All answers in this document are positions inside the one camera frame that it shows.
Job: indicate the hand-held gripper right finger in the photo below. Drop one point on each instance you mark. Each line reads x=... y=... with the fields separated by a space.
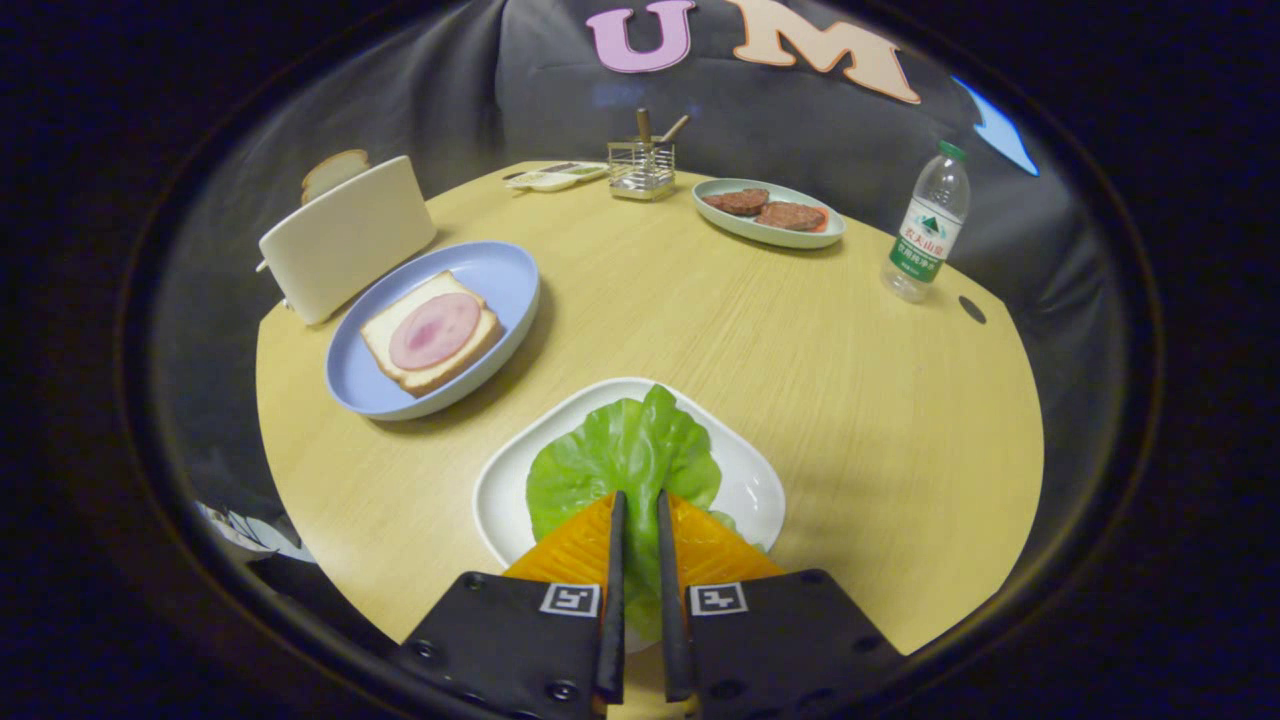
x=672 y=600

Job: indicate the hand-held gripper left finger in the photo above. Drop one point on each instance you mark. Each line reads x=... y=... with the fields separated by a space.
x=612 y=600

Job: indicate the green lettuce leaf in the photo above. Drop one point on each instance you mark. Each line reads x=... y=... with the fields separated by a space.
x=620 y=450

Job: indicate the toasted bread slice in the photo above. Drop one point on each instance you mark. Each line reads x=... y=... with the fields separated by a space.
x=335 y=170

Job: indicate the white plate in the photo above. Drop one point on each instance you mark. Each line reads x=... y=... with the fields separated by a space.
x=745 y=490

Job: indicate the pink ham slice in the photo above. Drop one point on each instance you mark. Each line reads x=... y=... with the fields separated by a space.
x=435 y=330

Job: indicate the bread slice under ham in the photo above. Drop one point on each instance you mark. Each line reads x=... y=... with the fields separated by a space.
x=385 y=345

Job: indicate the blue plate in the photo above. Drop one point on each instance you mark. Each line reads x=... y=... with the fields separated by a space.
x=490 y=275

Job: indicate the pale green plate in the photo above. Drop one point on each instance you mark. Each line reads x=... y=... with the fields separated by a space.
x=740 y=228

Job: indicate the brown meat patty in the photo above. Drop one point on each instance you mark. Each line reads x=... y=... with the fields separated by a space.
x=740 y=201
x=790 y=216

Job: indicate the white divided condiment dish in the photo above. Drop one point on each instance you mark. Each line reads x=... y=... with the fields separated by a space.
x=550 y=180

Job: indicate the clear water bottle green label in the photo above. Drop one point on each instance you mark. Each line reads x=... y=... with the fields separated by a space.
x=925 y=235

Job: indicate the white toaster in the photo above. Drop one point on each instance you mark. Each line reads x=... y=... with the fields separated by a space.
x=345 y=240

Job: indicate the thin wooden stick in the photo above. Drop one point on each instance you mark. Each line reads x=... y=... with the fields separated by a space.
x=676 y=127

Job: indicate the black backdrop cloth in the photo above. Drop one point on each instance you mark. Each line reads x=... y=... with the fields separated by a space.
x=450 y=100

